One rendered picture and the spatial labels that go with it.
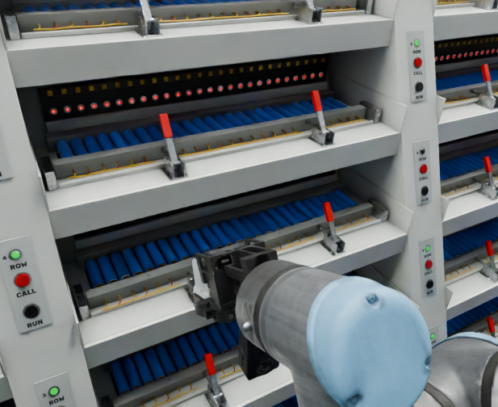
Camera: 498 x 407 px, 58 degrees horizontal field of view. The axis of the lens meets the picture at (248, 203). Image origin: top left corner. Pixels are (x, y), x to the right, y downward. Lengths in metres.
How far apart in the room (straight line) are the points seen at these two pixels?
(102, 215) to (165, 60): 0.23
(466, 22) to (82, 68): 0.72
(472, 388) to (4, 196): 0.54
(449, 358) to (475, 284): 0.68
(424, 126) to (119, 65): 0.56
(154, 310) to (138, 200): 0.17
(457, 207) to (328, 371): 0.77
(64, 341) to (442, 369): 0.47
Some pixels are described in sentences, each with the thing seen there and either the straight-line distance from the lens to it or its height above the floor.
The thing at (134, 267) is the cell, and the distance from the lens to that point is 0.75.
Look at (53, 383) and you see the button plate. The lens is 0.69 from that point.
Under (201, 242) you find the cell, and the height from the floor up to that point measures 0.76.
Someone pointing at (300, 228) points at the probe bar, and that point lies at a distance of 0.83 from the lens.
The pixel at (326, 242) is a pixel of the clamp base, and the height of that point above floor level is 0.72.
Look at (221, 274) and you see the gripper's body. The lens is 0.51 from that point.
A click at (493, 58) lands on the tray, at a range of 1.35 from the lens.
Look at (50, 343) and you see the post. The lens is 0.67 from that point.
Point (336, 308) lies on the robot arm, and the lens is 0.32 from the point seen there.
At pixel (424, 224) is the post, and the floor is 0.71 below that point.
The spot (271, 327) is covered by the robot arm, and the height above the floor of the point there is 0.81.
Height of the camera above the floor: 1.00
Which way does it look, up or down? 13 degrees down
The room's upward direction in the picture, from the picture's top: 8 degrees counter-clockwise
